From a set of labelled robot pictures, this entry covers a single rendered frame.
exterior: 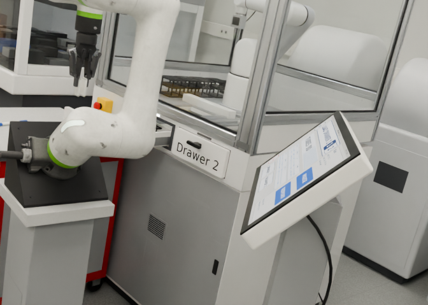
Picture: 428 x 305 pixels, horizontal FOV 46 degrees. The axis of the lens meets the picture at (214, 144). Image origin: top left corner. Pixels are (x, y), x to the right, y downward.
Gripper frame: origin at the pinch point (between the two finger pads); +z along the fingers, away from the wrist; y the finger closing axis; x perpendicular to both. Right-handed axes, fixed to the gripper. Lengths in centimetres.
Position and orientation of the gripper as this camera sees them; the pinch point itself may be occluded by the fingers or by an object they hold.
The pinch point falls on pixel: (80, 86)
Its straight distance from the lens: 197.9
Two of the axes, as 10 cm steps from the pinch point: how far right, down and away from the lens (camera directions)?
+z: -1.9, 9.4, 2.7
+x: 6.9, 3.2, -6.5
